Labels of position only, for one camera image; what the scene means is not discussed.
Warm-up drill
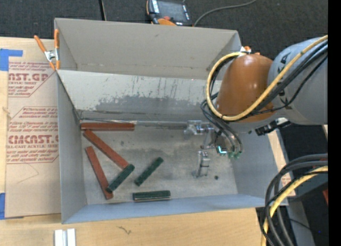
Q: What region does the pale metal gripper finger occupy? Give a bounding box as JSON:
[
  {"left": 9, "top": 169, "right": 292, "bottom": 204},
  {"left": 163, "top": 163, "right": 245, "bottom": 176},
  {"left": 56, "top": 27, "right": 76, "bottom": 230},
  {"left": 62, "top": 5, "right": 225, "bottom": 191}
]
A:
[
  {"left": 191, "top": 151, "right": 212, "bottom": 178},
  {"left": 135, "top": 120, "right": 215, "bottom": 141}
]

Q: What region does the grey metal bin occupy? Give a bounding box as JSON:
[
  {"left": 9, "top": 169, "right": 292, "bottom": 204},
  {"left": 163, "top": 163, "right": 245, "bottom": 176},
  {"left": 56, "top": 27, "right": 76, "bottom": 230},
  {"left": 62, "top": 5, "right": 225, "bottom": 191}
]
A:
[{"left": 54, "top": 18, "right": 290, "bottom": 225}]

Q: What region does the dark green flat block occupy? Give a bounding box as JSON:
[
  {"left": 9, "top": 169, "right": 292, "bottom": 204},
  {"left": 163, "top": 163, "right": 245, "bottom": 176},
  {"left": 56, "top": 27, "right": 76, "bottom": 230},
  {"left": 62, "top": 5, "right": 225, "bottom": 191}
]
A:
[
  {"left": 132, "top": 190, "right": 172, "bottom": 202},
  {"left": 134, "top": 157, "right": 165, "bottom": 187},
  {"left": 105, "top": 163, "right": 135, "bottom": 194}
]

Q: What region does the red-brown flat block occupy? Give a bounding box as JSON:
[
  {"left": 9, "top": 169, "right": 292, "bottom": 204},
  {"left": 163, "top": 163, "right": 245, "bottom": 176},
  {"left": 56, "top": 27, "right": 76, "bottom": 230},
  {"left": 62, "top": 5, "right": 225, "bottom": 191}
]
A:
[
  {"left": 82, "top": 129, "right": 131, "bottom": 170},
  {"left": 80, "top": 121, "right": 136, "bottom": 132},
  {"left": 84, "top": 145, "right": 115, "bottom": 201}
]

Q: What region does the brown cardboard board red print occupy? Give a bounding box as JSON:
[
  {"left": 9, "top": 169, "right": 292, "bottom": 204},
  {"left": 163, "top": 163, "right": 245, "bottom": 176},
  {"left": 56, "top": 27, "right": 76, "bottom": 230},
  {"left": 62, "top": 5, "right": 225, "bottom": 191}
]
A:
[{"left": 0, "top": 36, "right": 297, "bottom": 220}]

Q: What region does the black cylinder on white bracket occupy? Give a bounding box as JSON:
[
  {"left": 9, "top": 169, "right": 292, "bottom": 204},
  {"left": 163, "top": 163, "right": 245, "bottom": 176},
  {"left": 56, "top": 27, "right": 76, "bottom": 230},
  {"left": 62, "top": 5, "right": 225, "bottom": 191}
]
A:
[{"left": 250, "top": 117, "right": 293, "bottom": 136}]

